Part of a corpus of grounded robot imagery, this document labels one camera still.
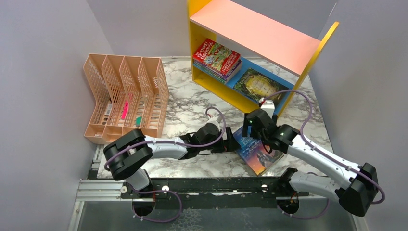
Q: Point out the orange plastic file organizer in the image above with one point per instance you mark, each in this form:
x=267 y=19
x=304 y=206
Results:
x=116 y=78

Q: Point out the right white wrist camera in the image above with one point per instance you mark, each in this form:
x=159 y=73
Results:
x=268 y=106

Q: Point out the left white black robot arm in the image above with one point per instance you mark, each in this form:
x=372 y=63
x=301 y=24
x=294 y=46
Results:
x=126 y=156

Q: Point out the red 13-storey treehouse book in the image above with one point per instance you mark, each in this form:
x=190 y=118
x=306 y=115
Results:
x=216 y=56

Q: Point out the purple 52-storey treehouse book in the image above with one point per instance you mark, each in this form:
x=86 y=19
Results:
x=232 y=72

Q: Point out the pink marker in organizer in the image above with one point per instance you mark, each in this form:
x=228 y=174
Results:
x=124 y=110

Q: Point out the green 104-storey treehouse book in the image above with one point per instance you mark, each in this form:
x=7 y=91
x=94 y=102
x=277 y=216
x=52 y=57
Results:
x=209 y=72

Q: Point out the dark green Alice book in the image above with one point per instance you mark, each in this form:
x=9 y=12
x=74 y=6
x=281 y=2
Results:
x=256 y=85

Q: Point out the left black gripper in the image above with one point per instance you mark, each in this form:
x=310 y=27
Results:
x=229 y=145

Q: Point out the black mounting rail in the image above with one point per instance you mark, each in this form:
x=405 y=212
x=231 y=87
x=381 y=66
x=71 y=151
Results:
x=211 y=193

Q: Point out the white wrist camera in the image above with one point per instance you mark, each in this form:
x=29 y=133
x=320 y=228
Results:
x=213 y=119
x=268 y=106

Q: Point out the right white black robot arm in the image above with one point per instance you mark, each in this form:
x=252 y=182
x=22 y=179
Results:
x=352 y=185

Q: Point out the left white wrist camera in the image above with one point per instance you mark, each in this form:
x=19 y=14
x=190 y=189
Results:
x=213 y=119

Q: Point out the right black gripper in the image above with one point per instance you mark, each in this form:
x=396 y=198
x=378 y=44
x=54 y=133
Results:
x=245 y=128

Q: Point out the green marker in organizer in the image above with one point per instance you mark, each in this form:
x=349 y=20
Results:
x=138 y=121

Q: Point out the Jane Eyre book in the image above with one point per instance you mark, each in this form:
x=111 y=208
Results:
x=253 y=153

